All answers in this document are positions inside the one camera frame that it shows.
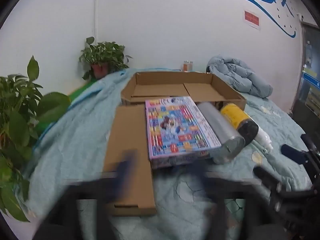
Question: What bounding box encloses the green mat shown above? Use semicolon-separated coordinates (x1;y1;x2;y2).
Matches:
34;79;99;140

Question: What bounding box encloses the white wall pipe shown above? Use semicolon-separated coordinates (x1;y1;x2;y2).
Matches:
94;0;98;46

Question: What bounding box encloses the dark glass door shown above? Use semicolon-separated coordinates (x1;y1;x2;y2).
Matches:
291;21;320;130

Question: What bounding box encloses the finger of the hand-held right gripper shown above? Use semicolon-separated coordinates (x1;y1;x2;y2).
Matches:
281;144;320;165
254;166;300;215

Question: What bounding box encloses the teal quilted blanket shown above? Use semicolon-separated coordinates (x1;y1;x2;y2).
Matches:
25;67;313;240

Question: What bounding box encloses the large-leaf green plant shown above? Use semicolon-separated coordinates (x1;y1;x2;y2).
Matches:
0;55;72;222

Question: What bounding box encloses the yellow label jar black lid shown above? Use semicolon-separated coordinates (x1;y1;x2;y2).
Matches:
220;103;259;147

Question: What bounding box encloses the light blue padded jacket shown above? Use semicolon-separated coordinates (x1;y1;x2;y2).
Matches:
206;54;273;98

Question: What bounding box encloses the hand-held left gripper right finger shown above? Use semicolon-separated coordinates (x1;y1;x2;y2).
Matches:
190;160;283;240

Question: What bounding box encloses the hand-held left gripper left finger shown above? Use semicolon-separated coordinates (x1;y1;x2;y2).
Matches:
35;150;138;240

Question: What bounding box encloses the silver metal canister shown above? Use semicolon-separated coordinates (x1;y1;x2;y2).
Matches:
197;102;246;164

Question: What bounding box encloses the colourful puzzle box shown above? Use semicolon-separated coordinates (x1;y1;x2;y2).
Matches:
145;96;222;169

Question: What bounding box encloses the brown cardboard box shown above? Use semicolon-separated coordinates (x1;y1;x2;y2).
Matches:
104;71;247;217

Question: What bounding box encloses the red wall sign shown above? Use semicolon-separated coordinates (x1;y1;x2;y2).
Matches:
244;10;260;28

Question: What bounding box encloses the small potted green plant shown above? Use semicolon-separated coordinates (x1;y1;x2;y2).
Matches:
79;37;133;80

